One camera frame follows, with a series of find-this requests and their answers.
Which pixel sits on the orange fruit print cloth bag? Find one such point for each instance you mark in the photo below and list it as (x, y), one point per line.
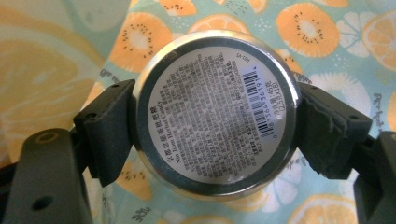
(311, 37)

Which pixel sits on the round silver tin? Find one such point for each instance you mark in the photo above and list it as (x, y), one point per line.
(218, 124)

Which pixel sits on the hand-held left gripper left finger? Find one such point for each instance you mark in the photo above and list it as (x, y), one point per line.
(106, 130)

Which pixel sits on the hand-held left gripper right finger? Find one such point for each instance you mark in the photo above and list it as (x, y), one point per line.
(330, 133)

